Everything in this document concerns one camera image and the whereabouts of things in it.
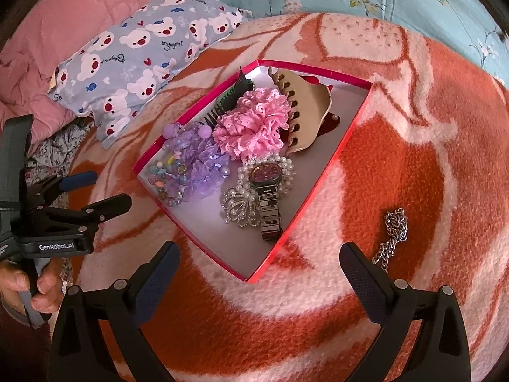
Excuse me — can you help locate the colourful bead charm bracelet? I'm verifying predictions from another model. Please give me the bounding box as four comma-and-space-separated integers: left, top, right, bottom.
147, 150, 189, 208

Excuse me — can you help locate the purple organza scrunchie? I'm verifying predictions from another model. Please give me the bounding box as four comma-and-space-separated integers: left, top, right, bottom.
162, 123, 230, 206

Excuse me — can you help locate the white pearl scrunchie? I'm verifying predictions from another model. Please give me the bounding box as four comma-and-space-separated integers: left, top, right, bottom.
221, 153, 295, 228

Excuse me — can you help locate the black hair comb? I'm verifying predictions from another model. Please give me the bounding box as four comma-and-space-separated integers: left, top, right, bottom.
200, 69, 255, 129

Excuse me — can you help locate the pink lace scrunchie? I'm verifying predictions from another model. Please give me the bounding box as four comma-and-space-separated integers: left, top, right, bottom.
212, 88, 291, 161

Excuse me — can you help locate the beige claw hair clip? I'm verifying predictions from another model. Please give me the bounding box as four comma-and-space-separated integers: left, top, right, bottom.
268, 67, 332, 155

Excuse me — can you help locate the red velvet bow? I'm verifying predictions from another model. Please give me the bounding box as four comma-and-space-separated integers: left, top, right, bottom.
301, 75, 341, 136

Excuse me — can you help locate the person's left hand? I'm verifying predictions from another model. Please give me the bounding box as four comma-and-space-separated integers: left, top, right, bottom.
1, 259, 63, 314

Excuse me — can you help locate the blue bear print pillow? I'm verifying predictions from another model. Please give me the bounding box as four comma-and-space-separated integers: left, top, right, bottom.
47, 0, 245, 148

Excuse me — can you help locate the orange and cream blanket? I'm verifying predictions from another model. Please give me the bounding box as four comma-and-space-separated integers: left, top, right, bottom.
70, 14, 508, 381

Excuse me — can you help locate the pink quilt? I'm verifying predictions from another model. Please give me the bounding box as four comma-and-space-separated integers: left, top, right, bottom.
1, 0, 151, 149

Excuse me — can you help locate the silver chain necklace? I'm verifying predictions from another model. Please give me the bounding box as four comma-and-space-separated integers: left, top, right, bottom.
371, 207, 410, 274

